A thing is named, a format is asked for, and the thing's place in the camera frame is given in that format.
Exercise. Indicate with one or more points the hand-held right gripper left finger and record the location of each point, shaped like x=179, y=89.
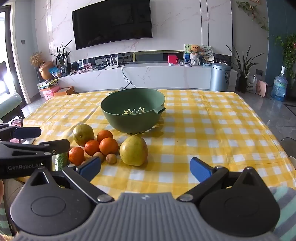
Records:
x=89, y=166

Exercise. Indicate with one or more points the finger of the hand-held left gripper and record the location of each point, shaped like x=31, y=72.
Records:
x=26, y=132
x=55, y=146

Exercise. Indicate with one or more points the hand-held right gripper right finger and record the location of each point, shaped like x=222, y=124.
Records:
x=200, y=168

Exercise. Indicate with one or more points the brown longan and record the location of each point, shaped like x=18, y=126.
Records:
x=98, y=155
x=111, y=159

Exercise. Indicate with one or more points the green cucumber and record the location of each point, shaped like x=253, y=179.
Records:
x=61, y=160

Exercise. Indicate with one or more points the orange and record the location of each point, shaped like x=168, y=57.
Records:
x=105, y=134
x=91, y=147
x=76, y=155
x=109, y=146

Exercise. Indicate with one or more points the small green pear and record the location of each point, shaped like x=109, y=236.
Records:
x=82, y=135

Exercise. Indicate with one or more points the green colander bowl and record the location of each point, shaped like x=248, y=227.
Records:
x=129, y=122

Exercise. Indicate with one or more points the white phone stand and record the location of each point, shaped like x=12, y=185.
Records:
x=29, y=141

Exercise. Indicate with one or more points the smartphone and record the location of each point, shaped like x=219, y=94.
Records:
x=16, y=122

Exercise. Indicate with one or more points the green sofa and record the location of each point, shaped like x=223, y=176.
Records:
x=9, y=104

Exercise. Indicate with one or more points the yellow checked tablecloth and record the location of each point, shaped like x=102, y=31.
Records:
x=208, y=129

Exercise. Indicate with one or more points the pink boxes stack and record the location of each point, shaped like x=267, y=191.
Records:
x=48, y=93

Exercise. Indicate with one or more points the stack of coloured papers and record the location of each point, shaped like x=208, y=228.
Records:
x=47, y=83

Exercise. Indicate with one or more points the orange flat box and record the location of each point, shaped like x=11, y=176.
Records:
x=66, y=91

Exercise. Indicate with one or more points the orange round vase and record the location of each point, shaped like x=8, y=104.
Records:
x=45, y=71

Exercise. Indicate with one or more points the blue snack bag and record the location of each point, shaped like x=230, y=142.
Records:
x=55, y=72

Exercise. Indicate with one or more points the dried flower bunch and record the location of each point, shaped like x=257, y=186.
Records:
x=36, y=59

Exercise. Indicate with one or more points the green plant in glass vase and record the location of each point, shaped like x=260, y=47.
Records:
x=62, y=58

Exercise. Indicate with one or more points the transparent chair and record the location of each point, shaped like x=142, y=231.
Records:
x=289, y=143

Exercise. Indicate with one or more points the silver trash can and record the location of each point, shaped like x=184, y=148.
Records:
x=219, y=77

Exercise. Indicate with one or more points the striped green clothing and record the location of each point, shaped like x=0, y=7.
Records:
x=286, y=208

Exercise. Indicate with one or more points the white router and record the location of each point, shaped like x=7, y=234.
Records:
x=112, y=66

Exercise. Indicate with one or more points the white marble tv cabinet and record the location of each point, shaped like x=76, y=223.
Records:
x=161, y=76

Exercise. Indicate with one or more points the white plastic bag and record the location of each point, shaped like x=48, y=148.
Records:
x=251, y=82

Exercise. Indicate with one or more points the pink fan heater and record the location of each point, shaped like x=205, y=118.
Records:
x=261, y=87

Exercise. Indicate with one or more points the long-leaf potted plant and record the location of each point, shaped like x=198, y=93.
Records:
x=242, y=69

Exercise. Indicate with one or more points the blue water jug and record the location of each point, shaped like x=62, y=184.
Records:
x=279, y=88

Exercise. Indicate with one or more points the red box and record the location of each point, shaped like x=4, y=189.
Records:
x=172, y=59

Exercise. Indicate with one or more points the round paper fan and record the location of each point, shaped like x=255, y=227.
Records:
x=207, y=51

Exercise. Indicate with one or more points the green picture card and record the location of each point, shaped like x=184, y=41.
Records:
x=186, y=49

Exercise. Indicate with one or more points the brown teddy bear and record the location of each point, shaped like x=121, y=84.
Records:
x=194, y=49

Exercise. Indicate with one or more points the dark framed box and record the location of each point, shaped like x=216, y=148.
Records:
x=157, y=56

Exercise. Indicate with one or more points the bushy green vine plant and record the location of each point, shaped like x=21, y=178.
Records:
x=289, y=51

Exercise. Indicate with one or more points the hanging vine plant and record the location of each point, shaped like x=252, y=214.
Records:
x=253, y=10

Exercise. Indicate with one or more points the pink photo frame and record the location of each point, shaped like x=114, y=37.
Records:
x=88, y=66

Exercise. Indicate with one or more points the black wall television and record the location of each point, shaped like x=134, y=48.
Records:
x=112, y=23

